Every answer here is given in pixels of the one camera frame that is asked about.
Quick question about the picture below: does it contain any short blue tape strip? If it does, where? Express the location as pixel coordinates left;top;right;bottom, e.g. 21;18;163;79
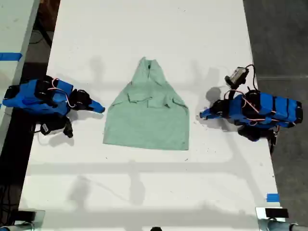
266;192;280;203

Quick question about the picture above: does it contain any long blue tape strip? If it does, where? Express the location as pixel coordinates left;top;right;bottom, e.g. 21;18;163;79
0;52;23;61

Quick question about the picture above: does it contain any pale green T-shirt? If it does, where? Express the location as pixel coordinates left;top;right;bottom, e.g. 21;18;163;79
103;56;190;152

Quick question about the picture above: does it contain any small black box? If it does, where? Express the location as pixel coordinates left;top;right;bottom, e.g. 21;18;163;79
17;210;37;221
265;208;289;219

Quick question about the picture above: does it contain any white side table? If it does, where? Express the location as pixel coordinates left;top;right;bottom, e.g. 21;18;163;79
0;0;41;151

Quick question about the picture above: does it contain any black camera cable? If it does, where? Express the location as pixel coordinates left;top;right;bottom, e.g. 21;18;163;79
244;64;260;94

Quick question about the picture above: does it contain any black floor cable loop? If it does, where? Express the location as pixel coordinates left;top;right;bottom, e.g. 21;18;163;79
29;23;53;46

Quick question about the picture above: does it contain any black floor cable bundle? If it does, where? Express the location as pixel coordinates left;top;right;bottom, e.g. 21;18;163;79
0;184;20;218

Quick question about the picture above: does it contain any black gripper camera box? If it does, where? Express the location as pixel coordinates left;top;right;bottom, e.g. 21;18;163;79
224;66;250;99
39;117;74;139

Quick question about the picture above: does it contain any metal table clamp bracket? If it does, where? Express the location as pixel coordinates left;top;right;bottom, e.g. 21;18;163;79
0;209;46;231
255;206;308;231

